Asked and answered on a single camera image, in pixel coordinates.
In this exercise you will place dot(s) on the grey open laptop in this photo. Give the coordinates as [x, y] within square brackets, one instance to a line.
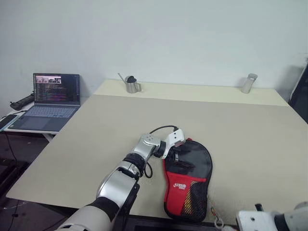
[55, 106]

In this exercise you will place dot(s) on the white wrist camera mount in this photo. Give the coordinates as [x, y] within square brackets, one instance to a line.
[174, 139]
[255, 220]

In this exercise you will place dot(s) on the black and red paddle case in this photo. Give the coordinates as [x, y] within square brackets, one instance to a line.
[192, 192]

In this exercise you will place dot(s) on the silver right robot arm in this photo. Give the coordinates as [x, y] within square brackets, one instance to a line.
[298, 213]

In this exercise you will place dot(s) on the black elongated device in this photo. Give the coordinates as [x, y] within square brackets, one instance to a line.
[21, 102]

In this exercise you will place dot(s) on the steel cylinder tumbler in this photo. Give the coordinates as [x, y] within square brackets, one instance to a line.
[248, 84]

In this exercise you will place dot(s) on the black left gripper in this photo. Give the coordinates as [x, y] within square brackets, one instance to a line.
[175, 154]

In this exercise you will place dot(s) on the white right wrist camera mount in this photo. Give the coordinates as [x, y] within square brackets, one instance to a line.
[255, 220]

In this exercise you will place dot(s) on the black smartphone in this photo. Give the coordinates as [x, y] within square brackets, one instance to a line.
[8, 120]

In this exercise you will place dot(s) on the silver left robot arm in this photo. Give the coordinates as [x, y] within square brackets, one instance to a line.
[120, 183]

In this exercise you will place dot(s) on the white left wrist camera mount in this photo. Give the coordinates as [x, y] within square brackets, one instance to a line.
[174, 139]

